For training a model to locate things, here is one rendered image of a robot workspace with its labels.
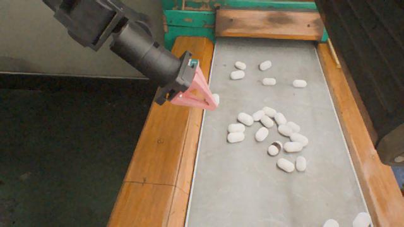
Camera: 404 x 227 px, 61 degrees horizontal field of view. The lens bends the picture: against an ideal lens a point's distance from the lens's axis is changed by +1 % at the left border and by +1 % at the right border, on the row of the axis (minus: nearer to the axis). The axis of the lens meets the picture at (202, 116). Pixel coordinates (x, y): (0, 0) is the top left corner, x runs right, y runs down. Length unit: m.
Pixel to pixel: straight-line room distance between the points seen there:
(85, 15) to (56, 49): 1.64
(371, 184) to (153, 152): 0.39
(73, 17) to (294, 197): 0.46
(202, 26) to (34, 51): 1.38
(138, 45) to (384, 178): 0.47
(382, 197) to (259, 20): 0.57
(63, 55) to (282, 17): 1.48
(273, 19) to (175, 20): 0.29
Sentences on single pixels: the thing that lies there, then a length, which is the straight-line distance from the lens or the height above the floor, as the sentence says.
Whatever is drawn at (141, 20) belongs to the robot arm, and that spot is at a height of 0.99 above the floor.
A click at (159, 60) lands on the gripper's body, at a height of 0.95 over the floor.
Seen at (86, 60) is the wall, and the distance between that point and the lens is 2.15.
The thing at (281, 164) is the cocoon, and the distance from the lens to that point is 0.66.
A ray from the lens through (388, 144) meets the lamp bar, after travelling 0.27.
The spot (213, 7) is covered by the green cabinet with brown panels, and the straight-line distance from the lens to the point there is 1.04.
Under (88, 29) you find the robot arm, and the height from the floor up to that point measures 1.00.
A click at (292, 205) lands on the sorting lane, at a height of 0.74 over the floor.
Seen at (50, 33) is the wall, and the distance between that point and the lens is 2.15.
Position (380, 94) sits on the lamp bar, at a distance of 0.31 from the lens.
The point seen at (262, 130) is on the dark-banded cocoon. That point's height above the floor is 0.76.
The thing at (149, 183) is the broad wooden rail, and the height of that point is 0.76.
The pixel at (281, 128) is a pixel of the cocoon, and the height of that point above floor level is 0.76.
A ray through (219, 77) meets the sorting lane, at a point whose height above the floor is 0.74.
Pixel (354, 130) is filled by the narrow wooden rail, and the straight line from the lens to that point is 0.77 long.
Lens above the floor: 1.23
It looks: 39 degrees down
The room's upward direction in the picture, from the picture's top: straight up
